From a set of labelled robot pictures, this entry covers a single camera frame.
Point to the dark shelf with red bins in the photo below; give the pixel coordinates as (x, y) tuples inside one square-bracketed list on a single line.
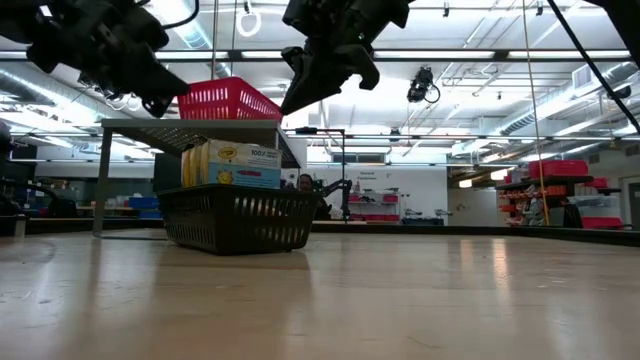
[(557, 169)]

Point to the person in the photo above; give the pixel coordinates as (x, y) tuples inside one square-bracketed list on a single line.
[(306, 182)]

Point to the thin black metal stand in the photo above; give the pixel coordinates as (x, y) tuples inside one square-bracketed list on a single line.
[(343, 160)]

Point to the black plastic slotted basket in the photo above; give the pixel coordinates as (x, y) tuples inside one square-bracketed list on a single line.
[(235, 235)]

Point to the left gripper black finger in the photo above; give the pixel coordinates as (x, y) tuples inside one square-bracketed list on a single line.
[(150, 90), (150, 70)]

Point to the red plastic slotted basket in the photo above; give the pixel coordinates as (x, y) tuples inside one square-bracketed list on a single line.
[(220, 100)]

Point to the grey perforated metal shelf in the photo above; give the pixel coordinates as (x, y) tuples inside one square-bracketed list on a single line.
[(140, 125)]

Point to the black background robot arm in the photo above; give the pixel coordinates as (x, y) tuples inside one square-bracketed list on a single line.
[(345, 190)]

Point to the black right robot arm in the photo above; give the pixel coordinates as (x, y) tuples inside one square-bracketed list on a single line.
[(625, 20)]

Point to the blue background crate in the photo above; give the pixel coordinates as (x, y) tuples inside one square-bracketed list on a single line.
[(140, 202)]

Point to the overhead light bar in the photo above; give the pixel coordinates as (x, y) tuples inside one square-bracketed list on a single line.
[(435, 54)]

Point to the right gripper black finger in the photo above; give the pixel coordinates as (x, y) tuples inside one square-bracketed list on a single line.
[(310, 80), (367, 70)]

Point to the red background bins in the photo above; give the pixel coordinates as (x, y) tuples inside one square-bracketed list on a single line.
[(390, 198)]

